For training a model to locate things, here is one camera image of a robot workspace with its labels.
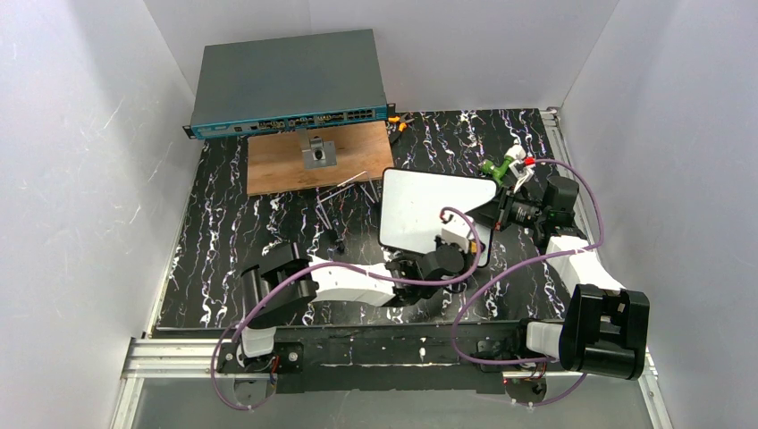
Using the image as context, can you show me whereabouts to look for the white whiteboard black frame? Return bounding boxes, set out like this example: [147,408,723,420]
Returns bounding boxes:
[378,168,498,254]

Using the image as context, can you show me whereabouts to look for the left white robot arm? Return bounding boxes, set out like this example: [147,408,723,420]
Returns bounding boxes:
[233,240,479,358]

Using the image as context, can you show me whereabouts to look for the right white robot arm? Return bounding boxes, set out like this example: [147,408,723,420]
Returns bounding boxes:
[468,176,650,380]

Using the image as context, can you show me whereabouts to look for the green white marker tool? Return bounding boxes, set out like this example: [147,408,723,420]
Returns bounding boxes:
[479,145,526,184]

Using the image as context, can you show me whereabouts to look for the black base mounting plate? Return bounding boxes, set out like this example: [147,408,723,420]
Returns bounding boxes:
[214,319,569,395]

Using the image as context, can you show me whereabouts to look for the brown wooden board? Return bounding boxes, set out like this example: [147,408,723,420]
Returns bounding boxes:
[247,122,394,196]

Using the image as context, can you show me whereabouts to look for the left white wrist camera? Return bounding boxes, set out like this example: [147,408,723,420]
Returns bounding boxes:
[440,214,474,254]

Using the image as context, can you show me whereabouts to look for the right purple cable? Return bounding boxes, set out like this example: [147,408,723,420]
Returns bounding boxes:
[450,158,605,408]

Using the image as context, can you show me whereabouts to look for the purple cable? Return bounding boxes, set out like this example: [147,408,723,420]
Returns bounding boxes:
[210,206,484,413]
[450,158,605,408]

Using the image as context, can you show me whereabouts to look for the orange handled pliers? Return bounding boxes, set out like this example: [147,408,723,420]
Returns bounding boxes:
[388,113,415,146]

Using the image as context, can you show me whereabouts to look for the grey metal stand bracket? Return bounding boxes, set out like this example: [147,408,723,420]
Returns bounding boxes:
[297,129,337,170]

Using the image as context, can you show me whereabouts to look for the grey network switch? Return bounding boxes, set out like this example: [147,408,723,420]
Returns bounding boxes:
[184,29,394,139]

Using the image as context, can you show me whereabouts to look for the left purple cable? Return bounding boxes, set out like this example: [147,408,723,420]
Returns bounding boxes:
[210,206,484,413]

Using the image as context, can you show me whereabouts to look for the aluminium rail frame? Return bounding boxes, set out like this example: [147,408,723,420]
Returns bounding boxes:
[109,106,673,429]

